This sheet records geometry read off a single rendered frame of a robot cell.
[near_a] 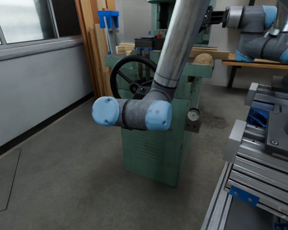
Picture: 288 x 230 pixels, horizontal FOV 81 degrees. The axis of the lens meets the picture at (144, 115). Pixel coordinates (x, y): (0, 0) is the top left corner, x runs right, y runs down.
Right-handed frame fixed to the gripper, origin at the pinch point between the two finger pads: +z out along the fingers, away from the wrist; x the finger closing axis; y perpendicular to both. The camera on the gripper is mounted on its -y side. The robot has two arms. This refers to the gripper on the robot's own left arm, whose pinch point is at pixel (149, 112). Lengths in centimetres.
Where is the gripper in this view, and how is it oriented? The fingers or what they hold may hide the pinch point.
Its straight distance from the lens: 74.3
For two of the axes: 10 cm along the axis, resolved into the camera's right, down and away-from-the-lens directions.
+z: 3.5, 0.6, 9.4
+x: 9.2, 1.9, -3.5
